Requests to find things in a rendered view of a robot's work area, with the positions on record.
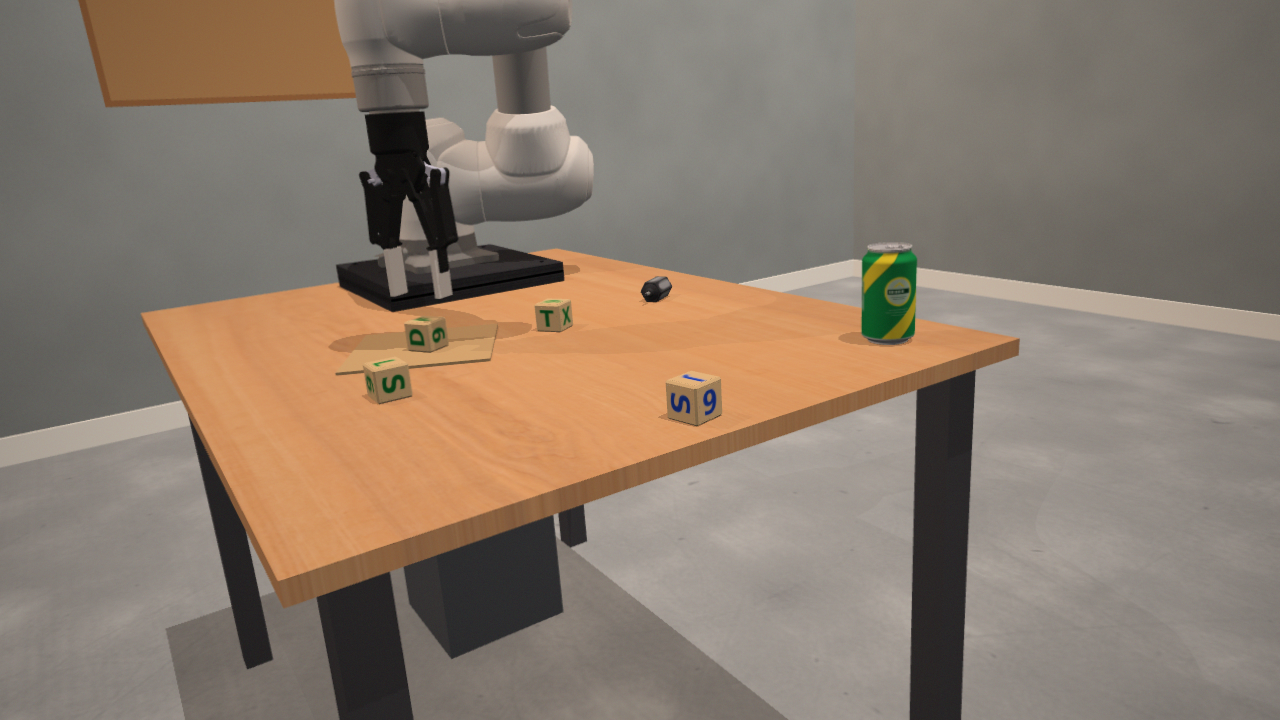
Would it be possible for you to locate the green and yellow drink can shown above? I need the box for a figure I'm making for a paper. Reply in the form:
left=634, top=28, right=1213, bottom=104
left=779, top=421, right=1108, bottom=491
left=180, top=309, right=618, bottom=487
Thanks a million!
left=861, top=243, right=916, bottom=345

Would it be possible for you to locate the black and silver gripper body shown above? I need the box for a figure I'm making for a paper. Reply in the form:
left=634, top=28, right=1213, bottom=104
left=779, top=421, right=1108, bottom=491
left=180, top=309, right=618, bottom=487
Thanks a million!
left=365, top=111, right=431, bottom=195

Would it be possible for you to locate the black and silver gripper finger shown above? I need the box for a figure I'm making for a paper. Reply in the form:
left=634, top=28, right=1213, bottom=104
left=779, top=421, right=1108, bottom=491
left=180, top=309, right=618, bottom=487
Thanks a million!
left=397, top=161, right=458, bottom=299
left=358, top=168, right=408, bottom=297

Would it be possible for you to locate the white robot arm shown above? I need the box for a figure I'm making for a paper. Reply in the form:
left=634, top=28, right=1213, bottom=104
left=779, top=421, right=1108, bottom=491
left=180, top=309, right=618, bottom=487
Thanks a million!
left=334, top=0, right=594, bottom=268

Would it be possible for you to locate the tan flat mat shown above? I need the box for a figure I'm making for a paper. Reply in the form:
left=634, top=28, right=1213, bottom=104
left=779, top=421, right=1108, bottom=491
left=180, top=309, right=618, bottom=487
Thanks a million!
left=335, top=324, right=498, bottom=375

